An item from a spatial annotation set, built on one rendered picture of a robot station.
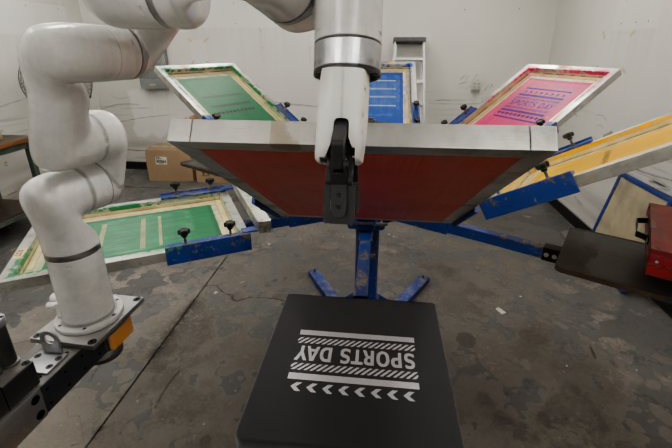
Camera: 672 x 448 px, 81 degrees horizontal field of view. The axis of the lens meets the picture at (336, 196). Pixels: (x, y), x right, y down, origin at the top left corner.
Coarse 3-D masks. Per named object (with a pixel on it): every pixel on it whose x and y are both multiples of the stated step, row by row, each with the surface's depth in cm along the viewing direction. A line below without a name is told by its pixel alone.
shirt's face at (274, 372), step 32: (288, 320) 110; (320, 320) 110; (352, 320) 110; (384, 320) 110; (416, 320) 110; (288, 352) 99; (416, 352) 99; (256, 384) 90; (448, 384) 90; (256, 416) 82; (288, 416) 82; (320, 416) 82; (352, 416) 82; (384, 416) 82; (416, 416) 82; (448, 416) 82
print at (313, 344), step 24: (312, 336) 104; (336, 336) 104; (360, 336) 104; (384, 336) 104; (408, 336) 104; (312, 360) 96; (336, 360) 96; (360, 360) 96; (384, 360) 96; (408, 360) 96; (288, 384) 90; (312, 384) 90; (336, 384) 90; (360, 384) 90; (384, 384) 90; (408, 384) 90
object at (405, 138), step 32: (192, 128) 62; (224, 128) 61; (256, 128) 61; (288, 128) 60; (384, 128) 59; (416, 128) 59; (448, 128) 58; (480, 128) 58; (512, 128) 57; (544, 128) 57; (256, 192) 99; (480, 192) 85
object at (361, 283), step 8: (360, 232) 170; (368, 232) 170; (360, 240) 163; (368, 240) 163; (360, 248) 157; (368, 248) 157; (360, 256) 151; (368, 256) 151; (360, 264) 145; (368, 264) 145; (360, 272) 140; (368, 272) 141; (360, 280) 135; (368, 280) 141; (360, 288) 131; (360, 296) 126
